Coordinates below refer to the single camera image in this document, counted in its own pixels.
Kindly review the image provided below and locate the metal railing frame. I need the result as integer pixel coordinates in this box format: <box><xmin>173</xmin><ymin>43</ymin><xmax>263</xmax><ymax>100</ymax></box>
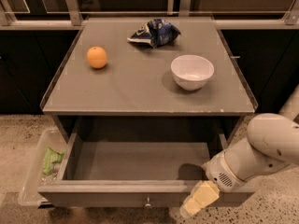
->
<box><xmin>1</xmin><ymin>0</ymin><xmax>298</xmax><ymax>27</ymax></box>

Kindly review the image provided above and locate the clear plastic bin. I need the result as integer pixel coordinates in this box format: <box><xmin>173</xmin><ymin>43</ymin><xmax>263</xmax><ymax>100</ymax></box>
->
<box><xmin>18</xmin><ymin>127</ymin><xmax>66</xmax><ymax>207</ymax></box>

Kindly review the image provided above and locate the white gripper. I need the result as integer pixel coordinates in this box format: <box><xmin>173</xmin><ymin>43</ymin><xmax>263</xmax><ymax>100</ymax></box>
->
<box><xmin>179</xmin><ymin>150</ymin><xmax>245</xmax><ymax>218</ymax></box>

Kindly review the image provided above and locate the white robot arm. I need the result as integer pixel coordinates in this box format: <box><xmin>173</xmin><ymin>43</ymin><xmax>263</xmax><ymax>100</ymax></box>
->
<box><xmin>179</xmin><ymin>91</ymin><xmax>299</xmax><ymax>217</ymax></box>

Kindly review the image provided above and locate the green snack bag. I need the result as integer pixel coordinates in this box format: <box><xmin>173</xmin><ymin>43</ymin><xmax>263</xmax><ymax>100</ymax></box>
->
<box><xmin>42</xmin><ymin>147</ymin><xmax>64</xmax><ymax>175</ymax></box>

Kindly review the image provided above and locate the orange fruit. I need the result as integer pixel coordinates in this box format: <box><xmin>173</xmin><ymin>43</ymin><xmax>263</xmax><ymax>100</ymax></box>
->
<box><xmin>87</xmin><ymin>47</ymin><xmax>107</xmax><ymax>69</ymax></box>

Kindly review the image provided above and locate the blue crumpled chip bag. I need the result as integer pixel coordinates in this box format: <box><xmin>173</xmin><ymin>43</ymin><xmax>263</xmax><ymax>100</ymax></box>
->
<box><xmin>127</xmin><ymin>19</ymin><xmax>181</xmax><ymax>49</ymax></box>

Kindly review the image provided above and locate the grey drawer cabinet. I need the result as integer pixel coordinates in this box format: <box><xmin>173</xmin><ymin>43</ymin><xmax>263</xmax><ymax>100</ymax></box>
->
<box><xmin>39</xmin><ymin>16</ymin><xmax>259</xmax><ymax>142</ymax></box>

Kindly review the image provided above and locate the grey top drawer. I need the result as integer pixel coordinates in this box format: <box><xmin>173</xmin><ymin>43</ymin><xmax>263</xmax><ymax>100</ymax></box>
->
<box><xmin>37</xmin><ymin>131</ymin><xmax>256</xmax><ymax>209</ymax></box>

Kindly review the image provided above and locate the white ceramic bowl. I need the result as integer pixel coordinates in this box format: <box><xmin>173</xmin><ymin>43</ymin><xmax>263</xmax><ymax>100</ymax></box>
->
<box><xmin>170</xmin><ymin>55</ymin><xmax>215</xmax><ymax>91</ymax></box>

